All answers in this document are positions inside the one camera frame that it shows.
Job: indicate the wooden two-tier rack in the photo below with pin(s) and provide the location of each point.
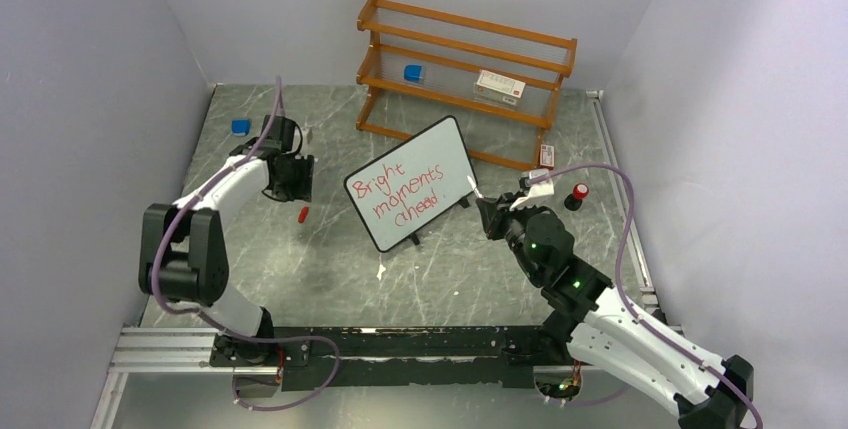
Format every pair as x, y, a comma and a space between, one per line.
453, 49

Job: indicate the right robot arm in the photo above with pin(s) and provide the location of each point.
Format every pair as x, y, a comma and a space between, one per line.
594, 324

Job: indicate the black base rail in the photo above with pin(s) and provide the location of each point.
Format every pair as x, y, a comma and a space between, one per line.
384, 357

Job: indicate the small red white box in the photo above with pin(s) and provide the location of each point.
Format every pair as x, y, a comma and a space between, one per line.
547, 157

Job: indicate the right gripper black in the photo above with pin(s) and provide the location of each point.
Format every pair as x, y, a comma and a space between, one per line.
495, 212

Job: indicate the whiteboard with black frame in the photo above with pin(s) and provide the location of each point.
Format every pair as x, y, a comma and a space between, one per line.
407, 187

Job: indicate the blue eraser on rack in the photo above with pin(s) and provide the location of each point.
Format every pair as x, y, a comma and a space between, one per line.
414, 73

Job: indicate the blue eraser on table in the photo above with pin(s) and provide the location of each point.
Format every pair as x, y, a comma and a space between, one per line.
240, 127

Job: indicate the aluminium frame rail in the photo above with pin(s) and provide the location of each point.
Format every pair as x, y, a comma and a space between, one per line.
326, 271

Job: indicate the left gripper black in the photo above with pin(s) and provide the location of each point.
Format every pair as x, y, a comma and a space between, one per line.
302, 190

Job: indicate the red emergency stop button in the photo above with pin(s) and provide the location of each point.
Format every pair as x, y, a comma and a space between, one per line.
575, 199

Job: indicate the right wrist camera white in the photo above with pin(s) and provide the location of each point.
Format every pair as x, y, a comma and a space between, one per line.
535, 187

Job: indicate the red whiteboard marker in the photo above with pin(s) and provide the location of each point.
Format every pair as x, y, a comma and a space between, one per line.
474, 187

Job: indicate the red marker cap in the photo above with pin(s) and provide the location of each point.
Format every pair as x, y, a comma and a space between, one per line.
303, 214

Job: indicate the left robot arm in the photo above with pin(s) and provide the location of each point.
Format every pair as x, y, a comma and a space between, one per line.
184, 264

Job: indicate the white red box on rack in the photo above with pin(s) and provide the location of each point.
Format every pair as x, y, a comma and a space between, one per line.
498, 88

